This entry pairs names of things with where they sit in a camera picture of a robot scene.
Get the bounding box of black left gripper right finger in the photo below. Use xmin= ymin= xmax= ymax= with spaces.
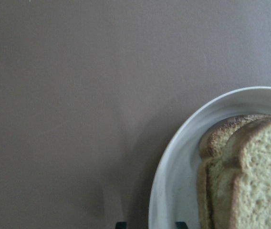
xmin=175 ymin=221 xmax=186 ymax=229

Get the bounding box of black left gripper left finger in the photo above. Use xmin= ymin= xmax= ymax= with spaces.
xmin=115 ymin=221 xmax=127 ymax=229

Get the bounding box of bread slice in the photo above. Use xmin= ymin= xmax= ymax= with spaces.
xmin=214 ymin=117 xmax=271 ymax=229
xmin=197 ymin=114 xmax=270 ymax=229

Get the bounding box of white round plate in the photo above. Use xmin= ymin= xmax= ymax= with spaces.
xmin=148 ymin=86 xmax=271 ymax=229

